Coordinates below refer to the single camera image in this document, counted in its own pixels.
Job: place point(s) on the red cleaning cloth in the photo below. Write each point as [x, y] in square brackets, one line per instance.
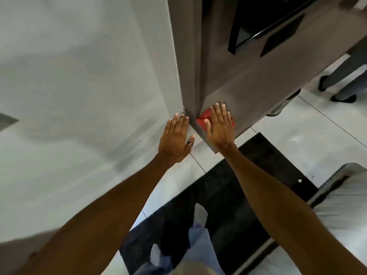
[205, 114]

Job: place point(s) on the person's right little finger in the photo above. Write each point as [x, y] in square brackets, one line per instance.
[230, 118]

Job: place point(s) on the white sock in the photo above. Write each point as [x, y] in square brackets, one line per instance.
[155, 254]
[200, 214]

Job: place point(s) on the person's left forearm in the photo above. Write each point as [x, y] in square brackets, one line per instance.
[106, 217]

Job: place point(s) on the person's right thumb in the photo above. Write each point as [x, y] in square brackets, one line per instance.
[208, 126]

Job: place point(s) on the person's right hand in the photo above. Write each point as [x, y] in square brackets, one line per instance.
[220, 131]

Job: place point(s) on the person's right middle finger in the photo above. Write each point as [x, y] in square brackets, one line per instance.
[219, 113]

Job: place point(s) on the metal fridge foot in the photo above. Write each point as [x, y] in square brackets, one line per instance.
[282, 107]

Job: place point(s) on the grey steel refrigerator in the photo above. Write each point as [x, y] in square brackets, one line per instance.
[258, 83]

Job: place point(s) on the person's right forearm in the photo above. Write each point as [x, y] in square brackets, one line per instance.
[281, 211]

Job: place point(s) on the person's left little finger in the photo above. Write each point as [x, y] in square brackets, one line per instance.
[168, 127]

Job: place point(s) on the black shoe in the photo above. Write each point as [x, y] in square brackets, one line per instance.
[322, 83]
[344, 99]

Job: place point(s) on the black floor mat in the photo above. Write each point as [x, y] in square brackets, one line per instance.
[226, 197]

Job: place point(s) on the person's left thumb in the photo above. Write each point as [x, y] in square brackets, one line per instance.
[191, 141]

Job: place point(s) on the person's left middle finger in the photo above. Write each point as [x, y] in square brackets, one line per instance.
[180, 123]

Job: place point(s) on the black fridge dispenser panel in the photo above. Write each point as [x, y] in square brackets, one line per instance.
[258, 17]

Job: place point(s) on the blue jeans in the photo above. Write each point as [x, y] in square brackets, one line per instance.
[200, 246]

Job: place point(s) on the person's left hand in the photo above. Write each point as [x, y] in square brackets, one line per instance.
[173, 143]

